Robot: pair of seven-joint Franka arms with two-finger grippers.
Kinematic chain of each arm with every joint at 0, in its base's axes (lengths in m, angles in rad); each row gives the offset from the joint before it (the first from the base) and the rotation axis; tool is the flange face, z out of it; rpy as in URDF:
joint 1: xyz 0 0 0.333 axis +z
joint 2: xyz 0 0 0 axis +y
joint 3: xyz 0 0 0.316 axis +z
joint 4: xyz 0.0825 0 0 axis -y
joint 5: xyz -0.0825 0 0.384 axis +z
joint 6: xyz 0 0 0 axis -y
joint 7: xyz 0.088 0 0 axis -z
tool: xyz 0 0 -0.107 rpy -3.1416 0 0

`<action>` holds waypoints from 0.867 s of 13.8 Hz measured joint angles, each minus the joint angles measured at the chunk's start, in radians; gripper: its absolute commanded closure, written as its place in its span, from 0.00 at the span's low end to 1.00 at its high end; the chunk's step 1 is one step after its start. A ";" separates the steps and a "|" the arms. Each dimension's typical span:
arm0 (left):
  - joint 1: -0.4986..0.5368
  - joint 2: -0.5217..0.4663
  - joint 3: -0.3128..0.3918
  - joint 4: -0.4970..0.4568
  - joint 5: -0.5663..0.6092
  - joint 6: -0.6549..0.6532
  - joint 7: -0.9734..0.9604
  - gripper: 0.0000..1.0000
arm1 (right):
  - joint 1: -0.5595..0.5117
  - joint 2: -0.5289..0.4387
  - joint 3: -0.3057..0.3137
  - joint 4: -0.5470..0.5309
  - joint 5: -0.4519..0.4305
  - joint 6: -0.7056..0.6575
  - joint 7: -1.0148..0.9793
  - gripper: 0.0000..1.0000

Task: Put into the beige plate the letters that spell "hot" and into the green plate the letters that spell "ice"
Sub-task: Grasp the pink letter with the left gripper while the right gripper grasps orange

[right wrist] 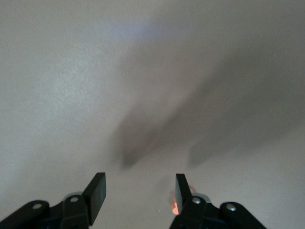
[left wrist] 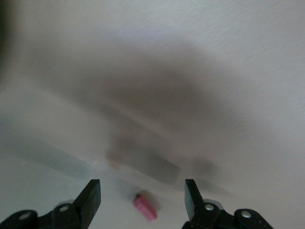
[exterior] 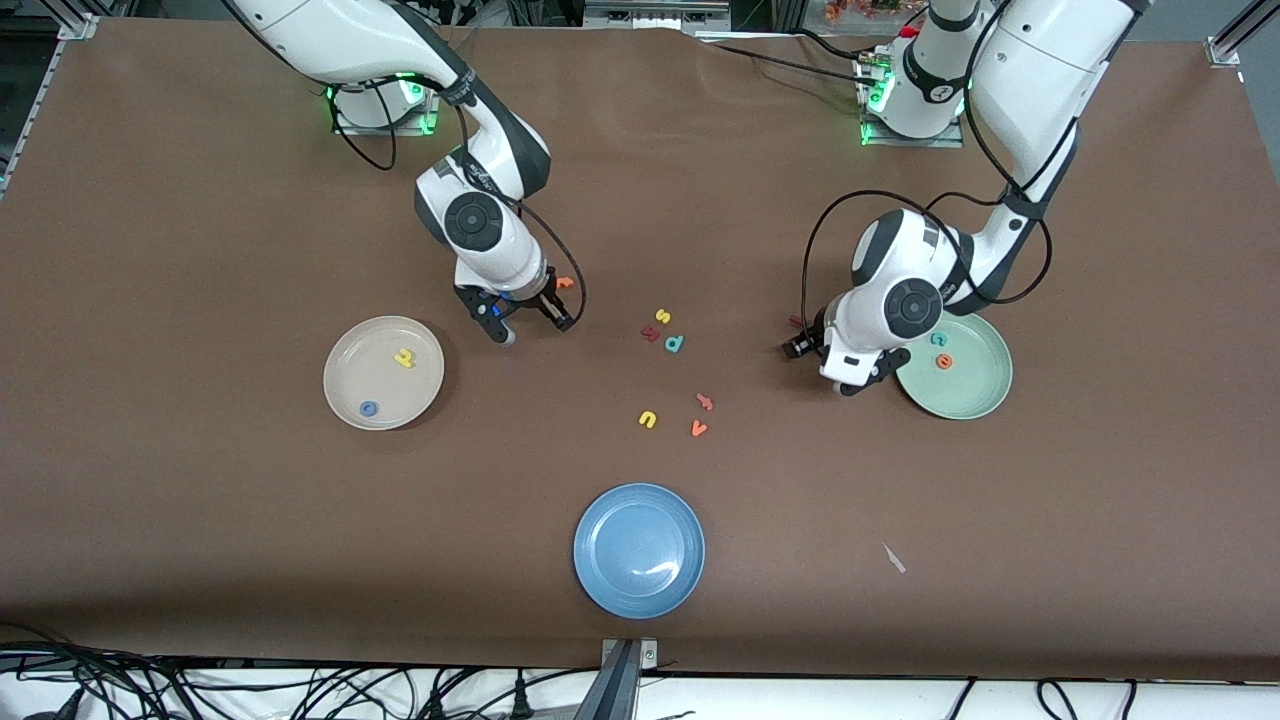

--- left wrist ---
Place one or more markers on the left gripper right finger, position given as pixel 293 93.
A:
pixel 193 202

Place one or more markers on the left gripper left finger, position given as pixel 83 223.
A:
pixel 89 202

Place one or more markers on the maroon foam letter l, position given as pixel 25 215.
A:
pixel 144 207

